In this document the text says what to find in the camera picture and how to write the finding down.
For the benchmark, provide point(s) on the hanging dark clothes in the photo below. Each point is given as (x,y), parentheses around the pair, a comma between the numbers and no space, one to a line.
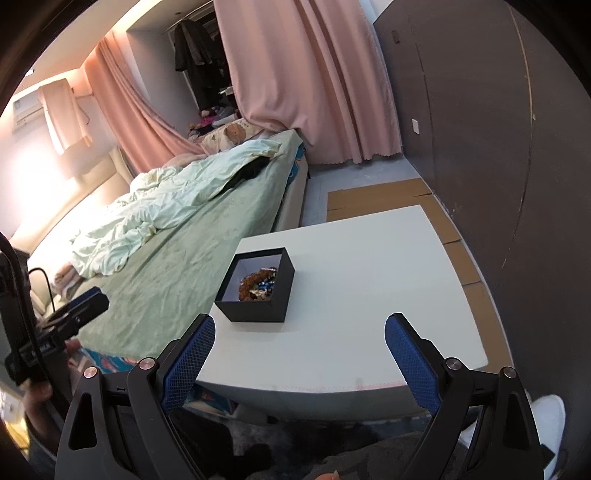
(194,50)

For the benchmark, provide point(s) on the blue printed bedsheet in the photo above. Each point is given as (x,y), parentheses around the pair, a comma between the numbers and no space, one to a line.
(298,159)

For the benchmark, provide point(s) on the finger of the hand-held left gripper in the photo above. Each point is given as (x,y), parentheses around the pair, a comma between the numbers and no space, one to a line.
(87,311)
(81,299)

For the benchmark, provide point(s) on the draped pink curtain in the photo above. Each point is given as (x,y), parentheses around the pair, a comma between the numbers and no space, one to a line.
(129,106)

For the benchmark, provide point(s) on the bed with green bedding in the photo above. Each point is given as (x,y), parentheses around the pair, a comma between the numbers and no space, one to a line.
(194,258)

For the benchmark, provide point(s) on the pile of plush toys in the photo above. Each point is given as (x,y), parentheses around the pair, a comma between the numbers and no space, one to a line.
(212,120)

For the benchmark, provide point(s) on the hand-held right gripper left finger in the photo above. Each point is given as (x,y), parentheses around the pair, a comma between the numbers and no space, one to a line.
(189,364)

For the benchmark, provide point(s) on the hanging pink towel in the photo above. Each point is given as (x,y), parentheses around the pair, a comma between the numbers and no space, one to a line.
(64,115)

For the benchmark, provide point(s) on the printed pillow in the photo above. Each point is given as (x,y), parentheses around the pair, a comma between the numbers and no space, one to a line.
(231,134)

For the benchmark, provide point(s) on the white shoe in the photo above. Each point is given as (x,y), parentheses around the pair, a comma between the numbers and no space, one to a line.
(545,415)

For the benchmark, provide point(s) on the white air conditioner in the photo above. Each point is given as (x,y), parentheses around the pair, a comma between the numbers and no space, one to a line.
(25,108)

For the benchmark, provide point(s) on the black cloth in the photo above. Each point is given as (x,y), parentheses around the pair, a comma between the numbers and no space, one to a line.
(247,173)

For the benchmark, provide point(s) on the black jewelry box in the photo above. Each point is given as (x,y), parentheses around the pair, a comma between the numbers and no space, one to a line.
(272,304)

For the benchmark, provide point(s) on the brown cardboard sheet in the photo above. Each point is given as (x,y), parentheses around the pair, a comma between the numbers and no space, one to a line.
(489,323)
(369,196)
(445,224)
(464,263)

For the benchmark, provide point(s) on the white wall socket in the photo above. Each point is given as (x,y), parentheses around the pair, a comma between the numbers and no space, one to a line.
(416,127)

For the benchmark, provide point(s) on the light green duvet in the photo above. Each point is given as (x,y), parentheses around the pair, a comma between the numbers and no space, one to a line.
(161,207)

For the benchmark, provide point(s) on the wide pink curtain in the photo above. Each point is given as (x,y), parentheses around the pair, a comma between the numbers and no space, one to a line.
(300,69)

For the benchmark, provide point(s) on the beige headboard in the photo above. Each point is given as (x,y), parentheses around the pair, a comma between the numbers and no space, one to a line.
(92,184)

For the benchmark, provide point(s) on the dark shaggy rug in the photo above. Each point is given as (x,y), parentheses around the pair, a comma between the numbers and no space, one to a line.
(323,443)

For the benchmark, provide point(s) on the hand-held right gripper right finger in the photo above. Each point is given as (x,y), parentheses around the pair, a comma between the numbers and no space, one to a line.
(411,364)

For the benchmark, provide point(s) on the person's left hand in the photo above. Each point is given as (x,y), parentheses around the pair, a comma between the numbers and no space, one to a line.
(39,397)

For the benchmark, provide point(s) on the person's left forearm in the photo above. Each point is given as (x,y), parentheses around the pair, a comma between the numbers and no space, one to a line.
(41,445)

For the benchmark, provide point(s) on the beige bed frame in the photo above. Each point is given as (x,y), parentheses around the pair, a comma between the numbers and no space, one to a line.
(293,203)

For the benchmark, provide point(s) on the pink folded cloth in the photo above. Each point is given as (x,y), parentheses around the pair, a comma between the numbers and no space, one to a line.
(67,279)

